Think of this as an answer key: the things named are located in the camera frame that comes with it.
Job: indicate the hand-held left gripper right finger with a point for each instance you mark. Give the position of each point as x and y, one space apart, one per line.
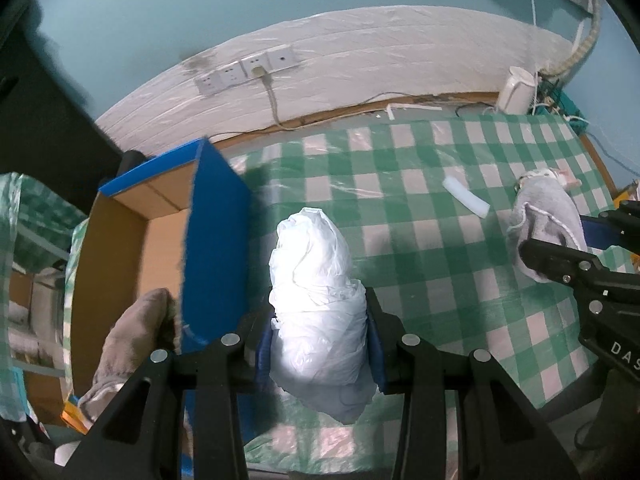
376 355

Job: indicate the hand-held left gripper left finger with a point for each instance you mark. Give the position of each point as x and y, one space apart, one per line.
262 355

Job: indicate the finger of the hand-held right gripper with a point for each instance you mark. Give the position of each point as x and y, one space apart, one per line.
620 222
555 259

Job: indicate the small grey cloth pouch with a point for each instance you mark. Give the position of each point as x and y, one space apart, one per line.
542 210

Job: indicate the white plastic bag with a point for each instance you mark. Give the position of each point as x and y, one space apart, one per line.
312 300

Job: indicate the blue cardboard box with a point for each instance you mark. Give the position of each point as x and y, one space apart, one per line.
215 240

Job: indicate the large grey cloth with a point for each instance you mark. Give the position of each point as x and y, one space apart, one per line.
135 335

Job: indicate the patterned rolled cloth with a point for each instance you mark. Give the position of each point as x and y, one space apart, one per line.
550 176

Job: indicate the green checkered tablecloth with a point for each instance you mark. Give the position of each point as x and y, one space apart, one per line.
425 260

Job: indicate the teal plastic basket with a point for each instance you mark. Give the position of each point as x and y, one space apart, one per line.
565 107

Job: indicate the white electric kettle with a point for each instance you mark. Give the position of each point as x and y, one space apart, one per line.
515 91

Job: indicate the white trim strip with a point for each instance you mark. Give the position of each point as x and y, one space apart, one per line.
410 109

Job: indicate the black cylinder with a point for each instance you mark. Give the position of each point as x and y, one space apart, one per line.
132 161

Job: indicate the green checkered plastic cover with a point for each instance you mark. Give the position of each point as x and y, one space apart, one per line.
30 220

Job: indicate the wrapped wall pipe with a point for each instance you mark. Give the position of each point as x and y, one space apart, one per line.
585 45

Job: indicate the white wall socket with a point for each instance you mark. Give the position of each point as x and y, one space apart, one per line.
231 74
255 66
207 81
282 57

